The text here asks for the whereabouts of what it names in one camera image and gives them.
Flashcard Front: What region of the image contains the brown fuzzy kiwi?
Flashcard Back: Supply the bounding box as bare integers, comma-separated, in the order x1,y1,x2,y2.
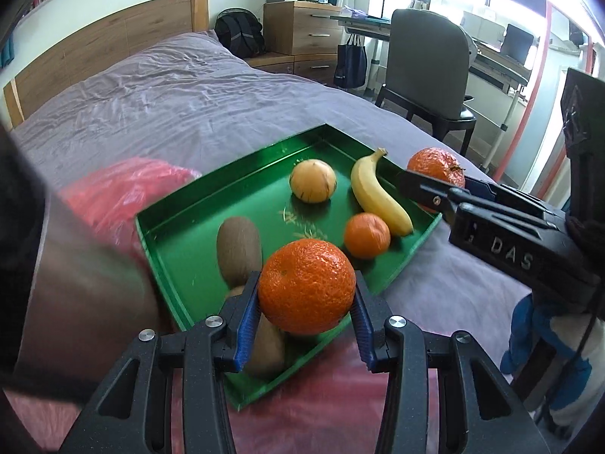
226,286,287,380
216,216,264,290

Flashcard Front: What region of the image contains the white desk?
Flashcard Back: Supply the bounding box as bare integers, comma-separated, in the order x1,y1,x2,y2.
330,12,534,171

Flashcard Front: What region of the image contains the green metal tray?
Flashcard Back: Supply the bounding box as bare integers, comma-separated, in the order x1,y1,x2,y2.
135,123,443,411

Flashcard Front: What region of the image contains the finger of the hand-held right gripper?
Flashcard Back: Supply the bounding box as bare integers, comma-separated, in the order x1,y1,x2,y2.
396,169,473,228
462,174,564,221

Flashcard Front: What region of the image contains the grey office chair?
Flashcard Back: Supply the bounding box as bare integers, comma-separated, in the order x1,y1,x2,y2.
375,8,478,156

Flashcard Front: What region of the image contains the wooden drawer cabinet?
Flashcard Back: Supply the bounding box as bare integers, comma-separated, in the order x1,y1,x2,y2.
263,2,345,56

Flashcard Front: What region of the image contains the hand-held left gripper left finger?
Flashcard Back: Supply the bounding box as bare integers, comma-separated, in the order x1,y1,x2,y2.
59,269,262,454

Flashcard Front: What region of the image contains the pink curved hoop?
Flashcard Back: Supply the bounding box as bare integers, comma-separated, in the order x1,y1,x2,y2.
492,0,555,185

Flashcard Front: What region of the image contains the pink plastic sheet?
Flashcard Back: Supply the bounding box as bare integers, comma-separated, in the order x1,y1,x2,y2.
0,156,540,454

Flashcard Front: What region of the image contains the wooden headboard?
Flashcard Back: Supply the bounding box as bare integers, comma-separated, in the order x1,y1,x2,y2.
2,0,209,129

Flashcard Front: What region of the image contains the dark blue tote bag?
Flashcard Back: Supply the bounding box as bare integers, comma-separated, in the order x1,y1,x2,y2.
334,34,368,90

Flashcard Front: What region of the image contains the pale yellow round fruit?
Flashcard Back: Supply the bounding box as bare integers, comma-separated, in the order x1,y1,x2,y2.
289,158,338,204

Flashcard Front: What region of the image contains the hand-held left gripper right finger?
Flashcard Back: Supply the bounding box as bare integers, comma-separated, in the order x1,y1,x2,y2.
349,271,552,454

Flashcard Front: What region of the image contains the black laptop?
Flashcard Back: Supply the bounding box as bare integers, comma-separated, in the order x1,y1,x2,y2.
500,23,536,65

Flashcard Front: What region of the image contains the yellow banana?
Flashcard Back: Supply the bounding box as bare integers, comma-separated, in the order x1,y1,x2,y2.
350,148,415,236

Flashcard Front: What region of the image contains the large orange mandarin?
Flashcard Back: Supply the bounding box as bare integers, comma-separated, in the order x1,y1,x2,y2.
258,239,357,336

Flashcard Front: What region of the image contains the grey bedspread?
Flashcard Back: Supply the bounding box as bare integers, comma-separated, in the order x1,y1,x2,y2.
9,30,563,332

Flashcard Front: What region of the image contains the small orange mandarin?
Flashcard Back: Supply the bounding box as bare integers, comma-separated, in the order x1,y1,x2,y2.
343,212,392,260
407,147,467,214

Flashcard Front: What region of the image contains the black backpack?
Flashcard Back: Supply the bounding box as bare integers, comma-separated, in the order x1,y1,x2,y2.
214,8,266,58

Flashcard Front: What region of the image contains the low wooden nightstand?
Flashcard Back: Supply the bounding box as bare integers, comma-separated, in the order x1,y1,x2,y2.
247,53,342,88

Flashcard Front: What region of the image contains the blue and white cloth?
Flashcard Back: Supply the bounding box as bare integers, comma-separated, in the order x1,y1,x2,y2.
500,292,594,438

